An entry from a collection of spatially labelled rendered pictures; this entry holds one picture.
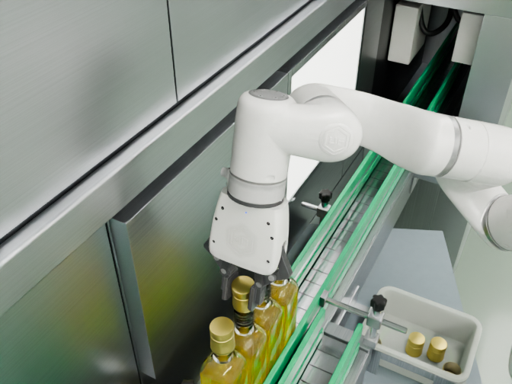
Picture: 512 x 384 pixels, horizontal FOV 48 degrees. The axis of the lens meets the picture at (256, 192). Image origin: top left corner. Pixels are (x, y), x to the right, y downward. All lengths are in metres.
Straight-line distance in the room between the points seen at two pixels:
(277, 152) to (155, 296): 0.31
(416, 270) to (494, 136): 0.74
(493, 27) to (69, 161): 1.24
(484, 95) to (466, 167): 0.95
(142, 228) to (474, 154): 0.44
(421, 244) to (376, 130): 0.80
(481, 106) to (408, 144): 0.98
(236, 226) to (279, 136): 0.14
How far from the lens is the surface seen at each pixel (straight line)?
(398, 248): 1.55
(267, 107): 0.67
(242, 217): 0.74
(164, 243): 0.83
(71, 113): 0.65
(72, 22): 0.63
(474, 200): 0.92
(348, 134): 0.68
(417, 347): 1.28
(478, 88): 1.73
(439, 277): 1.50
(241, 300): 0.82
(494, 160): 0.81
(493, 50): 1.68
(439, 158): 0.77
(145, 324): 0.88
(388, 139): 0.80
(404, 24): 1.84
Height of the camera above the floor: 1.80
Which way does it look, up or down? 39 degrees down
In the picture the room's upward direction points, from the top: straight up
